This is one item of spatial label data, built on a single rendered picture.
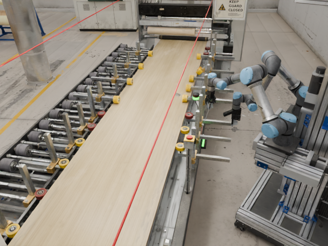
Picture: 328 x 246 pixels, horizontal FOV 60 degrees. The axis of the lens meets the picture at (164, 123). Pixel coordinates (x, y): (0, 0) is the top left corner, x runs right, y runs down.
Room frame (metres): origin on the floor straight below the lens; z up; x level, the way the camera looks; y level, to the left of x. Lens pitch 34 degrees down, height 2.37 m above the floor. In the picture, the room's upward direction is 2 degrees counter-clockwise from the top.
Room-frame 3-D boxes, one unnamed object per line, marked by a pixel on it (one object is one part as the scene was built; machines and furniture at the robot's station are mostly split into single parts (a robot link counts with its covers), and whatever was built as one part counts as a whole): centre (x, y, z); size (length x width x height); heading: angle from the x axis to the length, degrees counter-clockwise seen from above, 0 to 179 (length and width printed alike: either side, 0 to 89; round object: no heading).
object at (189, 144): (1.54, -0.17, 1.18); 0.07 x 0.07 x 0.08; 77
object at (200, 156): (1.81, -0.32, 0.81); 0.43 x 0.03 x 0.04; 77
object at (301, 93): (2.11, -1.21, 1.21); 0.13 x 0.12 x 0.14; 179
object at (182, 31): (4.70, -0.36, 1.05); 1.43 x 0.12 x 0.12; 77
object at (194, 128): (1.79, -0.23, 0.90); 0.03 x 0.03 x 0.48; 77
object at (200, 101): (2.28, -0.35, 0.92); 0.03 x 0.03 x 0.48; 77
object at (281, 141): (1.71, -0.91, 1.09); 0.15 x 0.15 x 0.10
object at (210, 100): (2.26, -0.43, 1.15); 0.09 x 0.08 x 0.12; 7
